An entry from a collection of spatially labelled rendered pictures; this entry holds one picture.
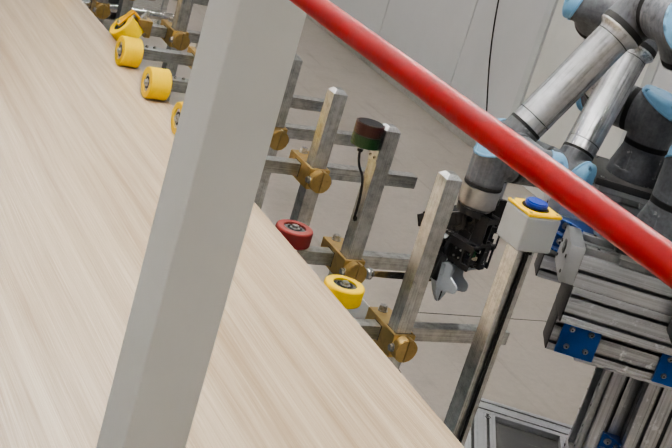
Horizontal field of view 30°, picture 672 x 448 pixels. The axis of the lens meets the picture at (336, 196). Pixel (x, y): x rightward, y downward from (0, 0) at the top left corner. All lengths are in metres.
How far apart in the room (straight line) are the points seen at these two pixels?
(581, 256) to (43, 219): 1.16
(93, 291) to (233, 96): 1.32
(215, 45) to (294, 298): 1.48
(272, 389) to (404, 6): 6.19
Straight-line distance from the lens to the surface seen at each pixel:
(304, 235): 2.57
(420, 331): 2.53
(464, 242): 2.41
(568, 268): 2.79
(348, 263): 2.61
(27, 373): 1.86
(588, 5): 2.92
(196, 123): 0.85
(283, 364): 2.05
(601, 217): 0.29
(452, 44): 7.47
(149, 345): 0.90
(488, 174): 2.37
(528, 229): 2.10
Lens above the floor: 1.83
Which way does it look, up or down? 19 degrees down
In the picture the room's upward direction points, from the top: 17 degrees clockwise
